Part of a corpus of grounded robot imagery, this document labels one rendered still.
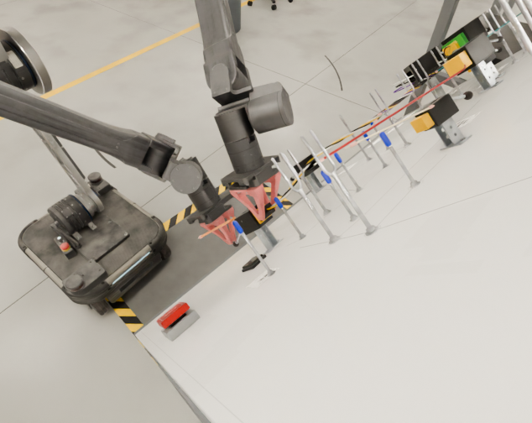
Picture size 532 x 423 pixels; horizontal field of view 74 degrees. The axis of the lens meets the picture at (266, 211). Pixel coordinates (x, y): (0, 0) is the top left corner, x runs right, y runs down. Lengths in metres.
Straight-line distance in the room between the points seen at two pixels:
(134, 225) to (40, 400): 0.85
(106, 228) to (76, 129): 1.29
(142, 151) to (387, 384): 0.60
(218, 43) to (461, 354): 0.58
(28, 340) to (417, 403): 1.98
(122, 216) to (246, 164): 1.44
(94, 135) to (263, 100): 0.30
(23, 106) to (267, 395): 0.54
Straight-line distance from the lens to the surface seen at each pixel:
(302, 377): 0.27
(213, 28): 0.70
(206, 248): 2.04
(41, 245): 2.05
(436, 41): 1.40
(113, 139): 0.70
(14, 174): 2.95
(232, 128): 0.59
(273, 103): 0.57
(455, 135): 0.62
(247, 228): 0.69
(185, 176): 0.66
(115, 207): 2.05
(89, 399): 1.86
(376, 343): 0.25
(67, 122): 0.68
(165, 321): 0.59
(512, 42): 1.56
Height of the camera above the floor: 1.66
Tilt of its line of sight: 50 degrees down
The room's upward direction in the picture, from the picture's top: straight up
